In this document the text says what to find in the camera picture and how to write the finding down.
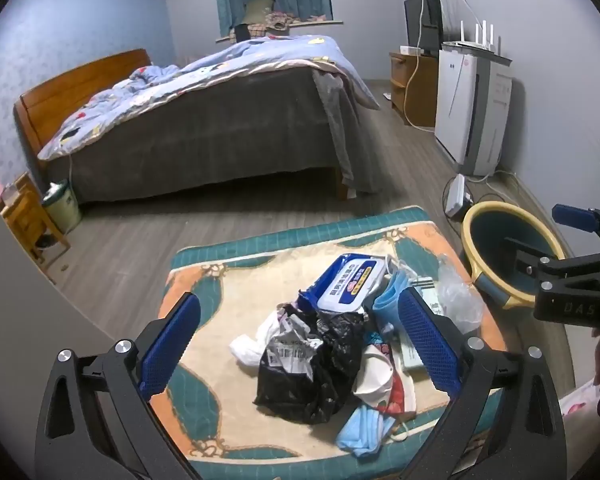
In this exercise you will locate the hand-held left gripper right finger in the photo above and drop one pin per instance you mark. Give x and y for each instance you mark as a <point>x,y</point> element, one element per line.
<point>430,345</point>

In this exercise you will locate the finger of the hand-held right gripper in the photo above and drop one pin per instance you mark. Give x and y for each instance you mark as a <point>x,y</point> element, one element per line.
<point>530,260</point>
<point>572,217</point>

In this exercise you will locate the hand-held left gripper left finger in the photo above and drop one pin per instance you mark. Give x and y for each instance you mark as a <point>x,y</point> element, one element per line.
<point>170,345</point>

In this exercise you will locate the yellow-rimmed teal waste bin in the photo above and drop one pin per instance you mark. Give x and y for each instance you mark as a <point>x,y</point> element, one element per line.
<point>485,232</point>

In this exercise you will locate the clear plastic bag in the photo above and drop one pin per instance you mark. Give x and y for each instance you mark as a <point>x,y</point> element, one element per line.
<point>455,295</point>

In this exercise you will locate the white red printed wrapper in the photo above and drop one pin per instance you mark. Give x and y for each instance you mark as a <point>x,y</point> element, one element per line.
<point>380,375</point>

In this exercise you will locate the blue face mask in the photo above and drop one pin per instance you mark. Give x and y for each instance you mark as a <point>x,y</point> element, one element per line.
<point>362,432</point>
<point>387,305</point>

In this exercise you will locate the white tissue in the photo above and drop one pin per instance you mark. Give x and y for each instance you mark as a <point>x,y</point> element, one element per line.
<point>245,350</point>

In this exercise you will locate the blue white wet wipes packet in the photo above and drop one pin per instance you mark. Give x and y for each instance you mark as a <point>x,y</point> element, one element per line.
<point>352,285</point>

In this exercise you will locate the black plastic bag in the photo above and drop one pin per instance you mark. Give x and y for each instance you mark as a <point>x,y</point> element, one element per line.
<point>325,375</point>

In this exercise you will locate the teal orange quilted mat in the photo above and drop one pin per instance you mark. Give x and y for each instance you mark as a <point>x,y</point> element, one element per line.
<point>220,320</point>

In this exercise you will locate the white power strip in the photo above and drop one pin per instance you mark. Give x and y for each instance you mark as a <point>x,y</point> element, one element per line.
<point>455,195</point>

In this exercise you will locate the pink white cloth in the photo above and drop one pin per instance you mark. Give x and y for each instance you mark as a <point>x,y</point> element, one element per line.
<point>580,400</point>

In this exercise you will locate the white air purifier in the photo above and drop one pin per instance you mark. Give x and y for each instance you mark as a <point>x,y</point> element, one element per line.
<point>455,105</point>

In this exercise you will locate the pale green lidded bin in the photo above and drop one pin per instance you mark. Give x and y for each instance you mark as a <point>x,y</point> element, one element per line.
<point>62,210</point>

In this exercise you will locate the wooden nightstand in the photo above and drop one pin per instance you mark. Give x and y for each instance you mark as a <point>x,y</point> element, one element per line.
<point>25,215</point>

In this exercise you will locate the wooden cabinet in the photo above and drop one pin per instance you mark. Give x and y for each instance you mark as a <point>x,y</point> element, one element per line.
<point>422,90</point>

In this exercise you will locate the white router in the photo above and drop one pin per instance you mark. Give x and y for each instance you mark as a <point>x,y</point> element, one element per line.
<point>472,46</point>

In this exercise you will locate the white flat box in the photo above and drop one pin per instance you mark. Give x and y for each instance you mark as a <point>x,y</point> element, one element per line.
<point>410,50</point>

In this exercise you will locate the black monitor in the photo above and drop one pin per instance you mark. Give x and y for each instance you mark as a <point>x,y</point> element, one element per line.
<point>415,20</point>

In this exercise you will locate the bed with grey cover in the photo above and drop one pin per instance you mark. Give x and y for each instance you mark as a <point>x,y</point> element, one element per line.
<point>180,80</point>

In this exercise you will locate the wooden windowsill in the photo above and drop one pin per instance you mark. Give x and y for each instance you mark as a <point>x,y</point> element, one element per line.
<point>330,23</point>

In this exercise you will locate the plaid cloth pile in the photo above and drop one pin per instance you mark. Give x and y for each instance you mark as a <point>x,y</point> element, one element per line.
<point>272,22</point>

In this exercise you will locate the olive pillow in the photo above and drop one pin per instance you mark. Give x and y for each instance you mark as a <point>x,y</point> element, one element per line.
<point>257,10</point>

